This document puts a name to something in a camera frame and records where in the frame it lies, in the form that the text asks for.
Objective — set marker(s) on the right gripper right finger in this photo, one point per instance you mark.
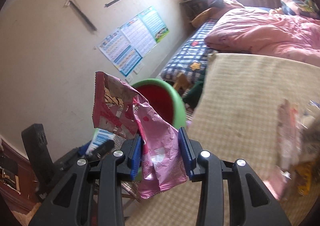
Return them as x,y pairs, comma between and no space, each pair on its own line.
250,201

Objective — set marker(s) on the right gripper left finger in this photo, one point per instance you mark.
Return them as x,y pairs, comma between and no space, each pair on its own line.
71,200

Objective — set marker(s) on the white blue carton box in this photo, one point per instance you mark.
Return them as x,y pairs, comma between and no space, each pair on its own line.
100,136

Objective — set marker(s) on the pink snack wrapper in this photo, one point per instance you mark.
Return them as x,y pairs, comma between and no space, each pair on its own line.
121,109

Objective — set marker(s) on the yellow black snack bag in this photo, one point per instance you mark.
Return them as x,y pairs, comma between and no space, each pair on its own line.
306,174

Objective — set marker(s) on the red bin with green rim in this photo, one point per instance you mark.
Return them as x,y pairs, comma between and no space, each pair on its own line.
164,99

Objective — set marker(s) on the yellow checkered bed mat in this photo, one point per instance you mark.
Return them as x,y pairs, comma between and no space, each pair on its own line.
237,118

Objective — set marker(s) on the wooden chair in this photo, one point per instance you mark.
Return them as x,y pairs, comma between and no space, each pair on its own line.
182,85

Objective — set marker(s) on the blue checkered bed sheet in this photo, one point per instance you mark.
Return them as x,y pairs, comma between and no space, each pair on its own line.
191,58

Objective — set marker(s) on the pink quilt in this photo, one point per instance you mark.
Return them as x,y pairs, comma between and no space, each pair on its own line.
268,33

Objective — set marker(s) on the dark wooden nightstand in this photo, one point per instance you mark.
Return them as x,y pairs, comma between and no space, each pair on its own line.
193,8

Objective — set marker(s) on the orange pillow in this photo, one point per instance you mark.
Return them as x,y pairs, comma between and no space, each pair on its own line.
200,19

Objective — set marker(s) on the left gripper camera mount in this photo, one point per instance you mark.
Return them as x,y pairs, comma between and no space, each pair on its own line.
35,144

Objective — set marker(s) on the wall chart posters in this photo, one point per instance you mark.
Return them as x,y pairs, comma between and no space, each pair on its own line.
130,43

